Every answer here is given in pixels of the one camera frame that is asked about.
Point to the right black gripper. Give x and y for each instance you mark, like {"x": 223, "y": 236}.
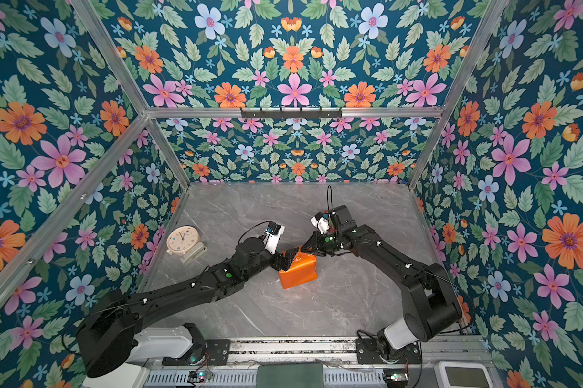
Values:
{"x": 313, "y": 242}

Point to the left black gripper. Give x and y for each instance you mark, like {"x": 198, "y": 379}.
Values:
{"x": 286, "y": 262}

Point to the yellow wrapping paper sheet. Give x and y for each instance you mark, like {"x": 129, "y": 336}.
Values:
{"x": 302, "y": 269}

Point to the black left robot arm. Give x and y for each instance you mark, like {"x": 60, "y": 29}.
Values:
{"x": 107, "y": 336}

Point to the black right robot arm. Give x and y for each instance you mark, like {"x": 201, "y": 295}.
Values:
{"x": 428, "y": 300}

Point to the green centre box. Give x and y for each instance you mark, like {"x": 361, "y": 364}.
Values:
{"x": 303, "y": 375}

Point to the round white analog clock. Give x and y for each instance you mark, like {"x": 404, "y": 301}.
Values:
{"x": 184, "y": 242}

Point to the white device bottom right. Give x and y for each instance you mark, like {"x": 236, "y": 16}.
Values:
{"x": 455, "y": 374}

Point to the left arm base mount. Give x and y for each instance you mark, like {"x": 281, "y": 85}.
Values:
{"x": 202, "y": 352}

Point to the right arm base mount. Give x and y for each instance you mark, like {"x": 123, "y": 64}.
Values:
{"x": 373, "y": 349}

